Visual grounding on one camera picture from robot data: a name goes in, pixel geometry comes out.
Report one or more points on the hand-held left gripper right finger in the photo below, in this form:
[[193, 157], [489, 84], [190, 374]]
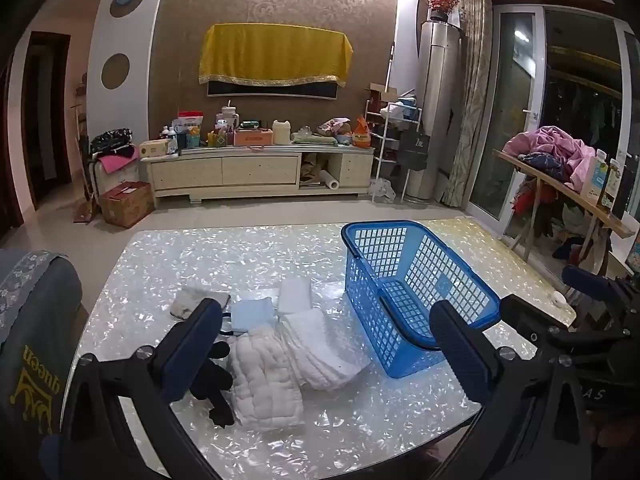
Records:
[[457, 355]]

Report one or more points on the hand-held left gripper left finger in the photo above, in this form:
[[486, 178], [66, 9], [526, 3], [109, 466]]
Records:
[[192, 347]]

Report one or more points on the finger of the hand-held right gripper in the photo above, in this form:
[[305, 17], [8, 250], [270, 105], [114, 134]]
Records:
[[587, 281], [522, 312]]

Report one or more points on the black sock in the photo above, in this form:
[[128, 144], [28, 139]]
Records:
[[212, 385]]

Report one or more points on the grey fuzzy cloth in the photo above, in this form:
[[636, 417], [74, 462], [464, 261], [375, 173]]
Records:
[[192, 299]]

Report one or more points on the light blue cloth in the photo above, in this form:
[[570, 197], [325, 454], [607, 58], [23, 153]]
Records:
[[254, 315]]

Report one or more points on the white quilted cloth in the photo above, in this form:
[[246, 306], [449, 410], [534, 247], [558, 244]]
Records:
[[262, 380]]

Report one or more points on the blue plastic basket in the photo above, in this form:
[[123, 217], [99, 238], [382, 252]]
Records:
[[415, 290]]

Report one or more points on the small white cloth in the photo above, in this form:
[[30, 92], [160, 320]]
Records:
[[295, 296]]

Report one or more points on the white towel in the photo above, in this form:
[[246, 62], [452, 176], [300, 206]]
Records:
[[320, 350]]

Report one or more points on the small white round object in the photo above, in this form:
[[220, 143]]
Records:
[[558, 300]]

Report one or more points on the pile of clothes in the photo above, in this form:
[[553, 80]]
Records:
[[545, 210]]

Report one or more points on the bottle with green label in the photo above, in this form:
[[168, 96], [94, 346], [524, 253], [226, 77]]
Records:
[[609, 185]]

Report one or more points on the wooden board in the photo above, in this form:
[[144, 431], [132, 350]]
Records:
[[550, 187]]

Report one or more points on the white bottle with blue label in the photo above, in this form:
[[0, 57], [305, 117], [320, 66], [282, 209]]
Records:
[[594, 180]]

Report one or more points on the pink crumpled cloth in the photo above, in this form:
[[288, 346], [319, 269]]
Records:
[[555, 147]]

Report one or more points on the brown cardboard box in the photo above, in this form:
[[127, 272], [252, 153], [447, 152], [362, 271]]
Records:
[[126, 205]]

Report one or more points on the chair with grey cover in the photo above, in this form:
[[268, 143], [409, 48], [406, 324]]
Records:
[[35, 360]]

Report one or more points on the white plastic bag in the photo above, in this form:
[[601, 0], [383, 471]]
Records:
[[382, 190]]

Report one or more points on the glass sliding door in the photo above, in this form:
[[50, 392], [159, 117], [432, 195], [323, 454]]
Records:
[[515, 110]]

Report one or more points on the cream television cabinet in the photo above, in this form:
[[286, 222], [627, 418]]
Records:
[[250, 170]]

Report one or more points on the black paper bag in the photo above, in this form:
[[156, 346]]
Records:
[[414, 150]]

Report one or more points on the pink folded cloth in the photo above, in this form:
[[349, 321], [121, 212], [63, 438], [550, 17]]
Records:
[[119, 162]]

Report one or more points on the beige tissue box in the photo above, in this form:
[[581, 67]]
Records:
[[154, 150]]

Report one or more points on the broom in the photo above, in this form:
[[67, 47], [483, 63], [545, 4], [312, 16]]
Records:
[[82, 175]]

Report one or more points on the white metal rack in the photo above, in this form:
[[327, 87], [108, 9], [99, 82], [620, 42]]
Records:
[[387, 150]]

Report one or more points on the patterned curtain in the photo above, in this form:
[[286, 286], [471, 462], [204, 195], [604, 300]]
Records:
[[472, 100]]

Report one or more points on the white paper roll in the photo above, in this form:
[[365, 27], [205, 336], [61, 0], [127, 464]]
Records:
[[333, 180]]

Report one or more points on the pink tissue box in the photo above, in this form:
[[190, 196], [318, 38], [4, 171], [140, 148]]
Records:
[[252, 136]]

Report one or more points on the red and white packet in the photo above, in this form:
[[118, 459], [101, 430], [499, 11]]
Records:
[[191, 127]]

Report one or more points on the standing air conditioner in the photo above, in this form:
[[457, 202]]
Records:
[[435, 110]]

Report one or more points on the black patterned bag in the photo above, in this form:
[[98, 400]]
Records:
[[111, 140]]

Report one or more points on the cup with straw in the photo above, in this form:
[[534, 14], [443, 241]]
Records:
[[227, 117]]

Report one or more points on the white plastic jug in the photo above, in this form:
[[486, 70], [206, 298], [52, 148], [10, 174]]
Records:
[[282, 132]]

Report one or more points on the orange bag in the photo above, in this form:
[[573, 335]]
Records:
[[362, 134]]

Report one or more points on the green folded cloth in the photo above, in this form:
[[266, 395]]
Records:
[[312, 138]]

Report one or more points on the snack bag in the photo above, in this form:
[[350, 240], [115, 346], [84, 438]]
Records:
[[335, 126]]

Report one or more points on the open cardboard box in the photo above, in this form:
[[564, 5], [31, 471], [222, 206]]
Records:
[[381, 94]]

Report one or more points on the vase with red flowers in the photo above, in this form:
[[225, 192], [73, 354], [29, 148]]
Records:
[[442, 5]]

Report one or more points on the round wall disc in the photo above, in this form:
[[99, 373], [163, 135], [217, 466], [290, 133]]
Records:
[[115, 71]]

